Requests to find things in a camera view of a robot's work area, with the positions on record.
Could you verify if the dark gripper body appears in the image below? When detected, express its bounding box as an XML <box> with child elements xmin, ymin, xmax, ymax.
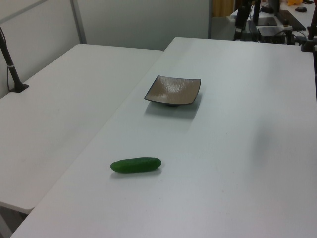
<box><xmin>235</xmin><ymin>5</ymin><xmax>250</xmax><ymax>28</ymax></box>

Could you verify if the silver device box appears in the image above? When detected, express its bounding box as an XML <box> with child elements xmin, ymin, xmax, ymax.
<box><xmin>257</xmin><ymin>26</ymin><xmax>285</xmax><ymax>43</ymax></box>

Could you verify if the green cucumber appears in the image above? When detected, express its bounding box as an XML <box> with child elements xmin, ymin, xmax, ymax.
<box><xmin>110</xmin><ymin>157</ymin><xmax>162</xmax><ymax>174</ymax></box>

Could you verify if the black stand pole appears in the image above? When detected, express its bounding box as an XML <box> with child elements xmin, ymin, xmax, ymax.
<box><xmin>254</xmin><ymin>0</ymin><xmax>261</xmax><ymax>25</ymax></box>

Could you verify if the orange wooden panel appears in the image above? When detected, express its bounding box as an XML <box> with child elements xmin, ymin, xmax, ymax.
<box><xmin>212</xmin><ymin>0</ymin><xmax>235</xmax><ymax>18</ymax></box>

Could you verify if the black clamp camera mount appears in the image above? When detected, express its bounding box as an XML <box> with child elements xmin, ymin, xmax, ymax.
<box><xmin>300</xmin><ymin>14</ymin><xmax>317</xmax><ymax>53</ymax></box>

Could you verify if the black pole with white band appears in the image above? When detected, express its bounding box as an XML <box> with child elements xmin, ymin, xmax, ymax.
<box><xmin>0</xmin><ymin>26</ymin><xmax>30</xmax><ymax>94</ymax></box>

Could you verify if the grey partition end post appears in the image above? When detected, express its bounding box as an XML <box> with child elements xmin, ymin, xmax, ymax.
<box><xmin>207</xmin><ymin>0</ymin><xmax>213</xmax><ymax>39</ymax></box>

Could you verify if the square beige ceramic plate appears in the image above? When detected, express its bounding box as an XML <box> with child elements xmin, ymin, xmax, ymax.
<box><xmin>144</xmin><ymin>75</ymin><xmax>202</xmax><ymax>108</ymax></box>

